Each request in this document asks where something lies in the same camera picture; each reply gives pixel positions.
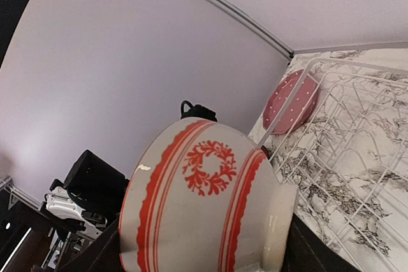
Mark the white red patterned bowl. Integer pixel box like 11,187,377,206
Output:
119,117,298,271

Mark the white wire dish rack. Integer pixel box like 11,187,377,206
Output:
251,58,407,271

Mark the left aluminium frame post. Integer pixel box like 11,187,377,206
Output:
206,0,294,60

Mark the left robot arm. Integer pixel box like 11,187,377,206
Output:
41,100,217,239

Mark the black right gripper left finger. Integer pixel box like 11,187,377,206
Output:
57,217,123,272

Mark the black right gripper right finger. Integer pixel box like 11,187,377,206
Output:
282,215,358,272

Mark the pink dotted scalloped plate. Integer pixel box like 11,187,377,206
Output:
262,69,319,135

